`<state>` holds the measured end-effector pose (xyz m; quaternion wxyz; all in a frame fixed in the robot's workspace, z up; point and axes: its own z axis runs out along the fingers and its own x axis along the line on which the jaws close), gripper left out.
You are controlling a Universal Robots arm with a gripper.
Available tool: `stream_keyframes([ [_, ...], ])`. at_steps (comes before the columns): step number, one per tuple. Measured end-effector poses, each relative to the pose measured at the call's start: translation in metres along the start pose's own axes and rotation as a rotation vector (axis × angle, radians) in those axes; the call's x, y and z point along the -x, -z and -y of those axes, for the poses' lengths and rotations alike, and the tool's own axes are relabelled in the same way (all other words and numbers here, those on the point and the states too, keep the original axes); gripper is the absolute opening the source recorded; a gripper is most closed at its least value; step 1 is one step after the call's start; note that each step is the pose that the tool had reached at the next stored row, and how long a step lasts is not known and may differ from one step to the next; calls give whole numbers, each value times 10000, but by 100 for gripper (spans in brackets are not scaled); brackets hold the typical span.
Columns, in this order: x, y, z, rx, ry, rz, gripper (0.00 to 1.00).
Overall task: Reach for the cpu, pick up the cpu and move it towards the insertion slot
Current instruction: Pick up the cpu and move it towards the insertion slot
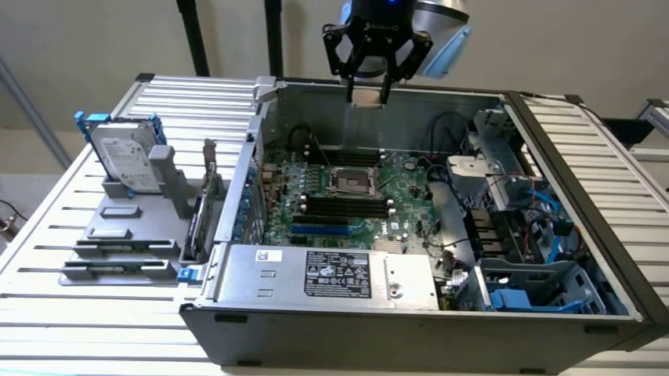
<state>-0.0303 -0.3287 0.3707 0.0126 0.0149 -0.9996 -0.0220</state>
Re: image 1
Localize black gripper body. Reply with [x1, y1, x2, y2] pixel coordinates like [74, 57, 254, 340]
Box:
[344, 0, 420, 56]

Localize silver square CPU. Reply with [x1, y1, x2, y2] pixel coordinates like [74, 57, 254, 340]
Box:
[352, 89, 385, 109]

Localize black RAM slot bank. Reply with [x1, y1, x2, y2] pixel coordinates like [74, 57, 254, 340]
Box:
[303, 193, 393, 219]
[311, 147, 384, 167]

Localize CPU socket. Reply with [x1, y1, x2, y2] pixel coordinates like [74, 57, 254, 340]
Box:
[324, 165, 380, 197]

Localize black expansion slot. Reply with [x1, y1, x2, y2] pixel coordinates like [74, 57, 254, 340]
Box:
[291, 213, 349, 226]

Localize blue expansion slot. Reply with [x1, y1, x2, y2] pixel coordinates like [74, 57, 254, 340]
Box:
[291, 223, 349, 238]

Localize black stand pole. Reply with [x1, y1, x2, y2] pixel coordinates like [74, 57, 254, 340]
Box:
[174, 0, 210, 78]
[261, 0, 284, 78]

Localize metal disk bay cage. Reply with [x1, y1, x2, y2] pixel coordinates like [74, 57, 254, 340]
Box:
[445, 108, 542, 213]

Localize green motherboard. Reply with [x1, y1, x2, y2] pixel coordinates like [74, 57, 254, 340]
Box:
[258, 149, 451, 311]

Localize silver hard disk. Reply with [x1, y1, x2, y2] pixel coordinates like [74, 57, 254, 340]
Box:
[89, 123, 164, 195]

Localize blue disk caddy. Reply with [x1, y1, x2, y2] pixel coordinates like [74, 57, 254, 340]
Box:
[73, 110, 169, 158]

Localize black fan shroud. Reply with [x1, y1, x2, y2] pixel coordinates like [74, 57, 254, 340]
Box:
[468, 209, 526, 261]

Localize metal slat side table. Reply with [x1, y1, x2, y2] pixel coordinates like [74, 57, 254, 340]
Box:
[626, 97, 669, 162]

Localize graphics card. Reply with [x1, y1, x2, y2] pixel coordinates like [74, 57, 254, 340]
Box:
[184, 138, 222, 262]

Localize silver chipset heatsink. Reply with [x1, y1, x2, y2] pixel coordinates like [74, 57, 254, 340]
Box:
[372, 239, 407, 255]

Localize grey parts rack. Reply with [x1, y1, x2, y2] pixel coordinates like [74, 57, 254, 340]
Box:
[56, 143, 232, 289]

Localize grey slanted metal pole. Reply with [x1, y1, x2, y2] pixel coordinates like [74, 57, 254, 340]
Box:
[0, 57, 72, 170]

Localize silver power supply unit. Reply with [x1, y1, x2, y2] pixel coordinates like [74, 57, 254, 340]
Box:
[209, 244, 440, 313]

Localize blue case latch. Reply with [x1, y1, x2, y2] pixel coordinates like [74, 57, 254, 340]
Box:
[176, 265, 202, 284]

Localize metal disk bay blue clips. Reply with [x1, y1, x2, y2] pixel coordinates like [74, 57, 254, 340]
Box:
[456, 257, 611, 315]

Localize open black PC case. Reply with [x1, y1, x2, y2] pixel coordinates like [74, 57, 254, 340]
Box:
[178, 74, 669, 372]

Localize long black wire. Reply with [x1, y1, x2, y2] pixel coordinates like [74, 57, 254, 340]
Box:
[428, 110, 472, 159]

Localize black looped wire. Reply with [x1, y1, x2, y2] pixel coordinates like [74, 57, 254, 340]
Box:
[283, 124, 315, 151]

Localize black cable on table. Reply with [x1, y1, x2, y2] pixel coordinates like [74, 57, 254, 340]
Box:
[519, 91, 632, 151]

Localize grey plastic air duct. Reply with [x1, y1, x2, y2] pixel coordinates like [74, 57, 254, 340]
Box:
[428, 181, 475, 269]

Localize blue data wire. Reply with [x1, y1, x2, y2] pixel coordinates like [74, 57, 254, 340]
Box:
[526, 186, 578, 271]

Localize dark cable on floor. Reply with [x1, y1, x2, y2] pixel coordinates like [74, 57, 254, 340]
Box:
[0, 198, 30, 237]

